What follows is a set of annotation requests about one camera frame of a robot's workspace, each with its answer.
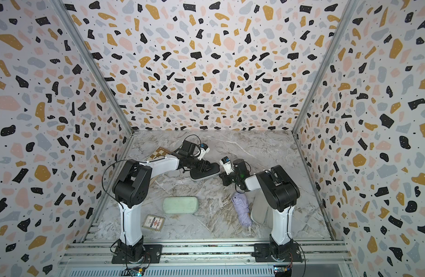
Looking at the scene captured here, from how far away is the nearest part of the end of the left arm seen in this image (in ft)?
2.63

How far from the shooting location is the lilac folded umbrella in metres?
0.81

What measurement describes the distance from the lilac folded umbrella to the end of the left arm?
219 mm
